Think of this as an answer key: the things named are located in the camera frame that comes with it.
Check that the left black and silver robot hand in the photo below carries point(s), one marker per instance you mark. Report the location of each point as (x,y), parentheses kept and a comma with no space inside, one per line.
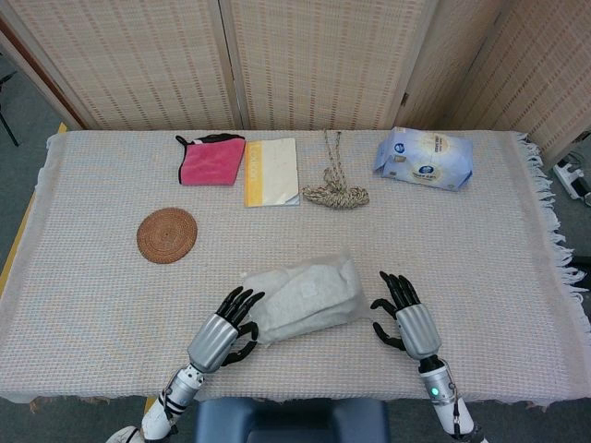
(212,339)

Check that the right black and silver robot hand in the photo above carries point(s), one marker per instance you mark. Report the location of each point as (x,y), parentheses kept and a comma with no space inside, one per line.
(418,327)

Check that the translucent plastic bag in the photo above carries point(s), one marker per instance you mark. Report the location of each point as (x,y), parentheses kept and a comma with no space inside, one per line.
(346,265)

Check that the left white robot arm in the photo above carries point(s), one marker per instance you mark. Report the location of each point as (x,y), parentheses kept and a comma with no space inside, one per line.
(184,387)

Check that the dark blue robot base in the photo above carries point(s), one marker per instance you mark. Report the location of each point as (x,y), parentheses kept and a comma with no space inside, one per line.
(291,424)

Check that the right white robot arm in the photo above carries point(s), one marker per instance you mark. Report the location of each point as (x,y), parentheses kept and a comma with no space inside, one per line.
(438,392)

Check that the round brown rattan coaster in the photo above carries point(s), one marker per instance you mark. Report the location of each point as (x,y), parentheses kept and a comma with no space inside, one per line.
(166,235)

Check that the white waffle-weave tablecloth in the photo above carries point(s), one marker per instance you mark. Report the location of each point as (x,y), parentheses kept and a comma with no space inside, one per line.
(92,300)

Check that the blue tissue pack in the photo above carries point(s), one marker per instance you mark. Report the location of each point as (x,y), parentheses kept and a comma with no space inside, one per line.
(425,161)

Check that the pink cloth with black trim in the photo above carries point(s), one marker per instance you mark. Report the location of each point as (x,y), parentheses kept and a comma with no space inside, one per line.
(210,161)

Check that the white and yellow notebook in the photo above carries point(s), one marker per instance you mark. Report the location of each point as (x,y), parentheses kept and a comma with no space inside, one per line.
(272,171)

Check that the white equipment on floor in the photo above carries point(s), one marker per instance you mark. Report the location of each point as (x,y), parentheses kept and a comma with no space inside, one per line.
(565,173)

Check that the yellow-edged table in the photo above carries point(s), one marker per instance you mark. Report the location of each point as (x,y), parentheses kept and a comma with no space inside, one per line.
(62,128)

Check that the woven folding screen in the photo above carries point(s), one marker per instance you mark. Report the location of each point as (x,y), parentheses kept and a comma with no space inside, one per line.
(138,60)

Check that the black stand leg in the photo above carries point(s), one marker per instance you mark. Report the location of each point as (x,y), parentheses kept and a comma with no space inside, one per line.
(10,130)

